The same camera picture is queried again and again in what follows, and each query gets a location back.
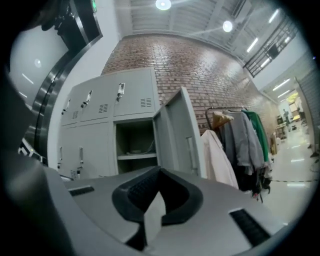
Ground ceiling tube light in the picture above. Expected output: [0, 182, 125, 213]
[268, 8, 280, 24]
[246, 37, 259, 53]

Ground pale pink coat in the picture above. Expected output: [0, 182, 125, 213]
[199, 129, 240, 191]

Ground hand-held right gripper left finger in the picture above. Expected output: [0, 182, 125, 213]
[62, 166, 163, 251]

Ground grey hooded jacket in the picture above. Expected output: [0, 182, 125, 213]
[223, 111, 266, 176]

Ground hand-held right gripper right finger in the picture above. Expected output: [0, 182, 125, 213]
[147, 166, 288, 253]

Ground grey metal locker cabinet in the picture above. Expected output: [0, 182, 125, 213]
[56, 67, 208, 180]

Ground steel door frame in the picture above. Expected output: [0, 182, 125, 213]
[31, 0, 104, 165]

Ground green garment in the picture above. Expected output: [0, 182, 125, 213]
[241, 109, 271, 164]

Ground black metal railing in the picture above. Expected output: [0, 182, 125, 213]
[242, 14, 299, 79]

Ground beige garment on wooden hanger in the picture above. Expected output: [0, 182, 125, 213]
[211, 110, 235, 129]

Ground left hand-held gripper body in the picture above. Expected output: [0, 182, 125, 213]
[18, 137, 48, 166]

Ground cardboard boxes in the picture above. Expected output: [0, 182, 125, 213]
[269, 133, 279, 155]

